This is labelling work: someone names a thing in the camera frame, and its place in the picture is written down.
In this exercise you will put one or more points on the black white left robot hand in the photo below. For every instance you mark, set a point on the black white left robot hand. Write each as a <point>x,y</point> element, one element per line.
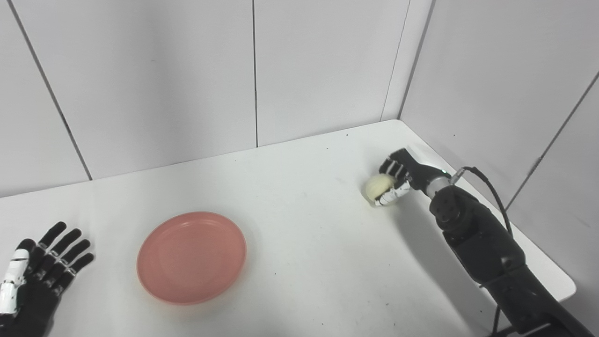
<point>32,290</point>

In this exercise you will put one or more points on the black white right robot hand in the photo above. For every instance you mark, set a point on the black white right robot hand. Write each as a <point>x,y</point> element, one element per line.
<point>419,173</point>

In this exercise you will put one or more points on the white steamed bun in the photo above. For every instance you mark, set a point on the white steamed bun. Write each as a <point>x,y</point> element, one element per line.
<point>378,186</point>

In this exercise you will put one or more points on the pink round plate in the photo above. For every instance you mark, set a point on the pink round plate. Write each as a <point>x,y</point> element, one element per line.
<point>192,257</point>

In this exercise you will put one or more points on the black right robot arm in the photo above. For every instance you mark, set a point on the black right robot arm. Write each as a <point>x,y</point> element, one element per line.
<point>486,248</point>

